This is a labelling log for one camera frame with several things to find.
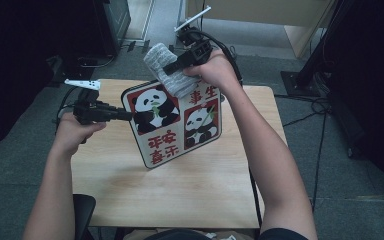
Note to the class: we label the person's right hand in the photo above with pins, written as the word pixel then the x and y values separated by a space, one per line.
pixel 218 71

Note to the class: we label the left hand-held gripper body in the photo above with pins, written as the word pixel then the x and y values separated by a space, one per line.
pixel 91 111

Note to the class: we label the person's left hand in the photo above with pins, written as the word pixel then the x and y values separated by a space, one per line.
pixel 70 133

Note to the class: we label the light wooden cabinet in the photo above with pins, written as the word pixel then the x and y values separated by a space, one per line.
pixel 263 10

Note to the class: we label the grey knitted cloth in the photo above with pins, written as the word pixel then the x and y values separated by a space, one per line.
pixel 166 66

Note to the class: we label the black metal stand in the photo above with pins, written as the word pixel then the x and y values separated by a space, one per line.
pixel 308 66

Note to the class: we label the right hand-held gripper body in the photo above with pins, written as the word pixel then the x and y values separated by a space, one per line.
pixel 200 50

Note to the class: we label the black chair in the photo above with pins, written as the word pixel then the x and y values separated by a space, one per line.
pixel 84 213

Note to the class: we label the black computer tower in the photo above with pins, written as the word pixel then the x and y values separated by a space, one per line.
pixel 113 23

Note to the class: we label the panda picture board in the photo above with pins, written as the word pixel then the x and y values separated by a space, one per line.
pixel 166 146

